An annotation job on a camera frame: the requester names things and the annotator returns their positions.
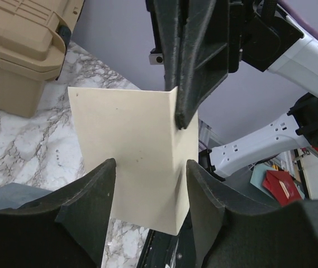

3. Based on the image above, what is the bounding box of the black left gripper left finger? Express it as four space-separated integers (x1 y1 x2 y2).
0 159 116 267

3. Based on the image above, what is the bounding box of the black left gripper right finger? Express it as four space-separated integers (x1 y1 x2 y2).
186 160 318 267

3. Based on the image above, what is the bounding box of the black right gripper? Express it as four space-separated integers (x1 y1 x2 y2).
150 1 303 129

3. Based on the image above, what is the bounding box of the cream letter paper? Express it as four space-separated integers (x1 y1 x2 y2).
68 87 198 235

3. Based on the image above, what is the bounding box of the grey envelope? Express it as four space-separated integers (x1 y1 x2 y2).
0 183 51 210

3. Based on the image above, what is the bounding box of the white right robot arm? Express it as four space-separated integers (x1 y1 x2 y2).
146 1 318 179

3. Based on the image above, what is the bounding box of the red paper bag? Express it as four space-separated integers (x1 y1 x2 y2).
262 170 302 207

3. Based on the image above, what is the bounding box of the tan plastic toolbox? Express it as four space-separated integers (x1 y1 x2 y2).
0 0 84 117

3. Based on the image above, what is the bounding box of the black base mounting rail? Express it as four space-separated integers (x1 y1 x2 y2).
136 213 196 268

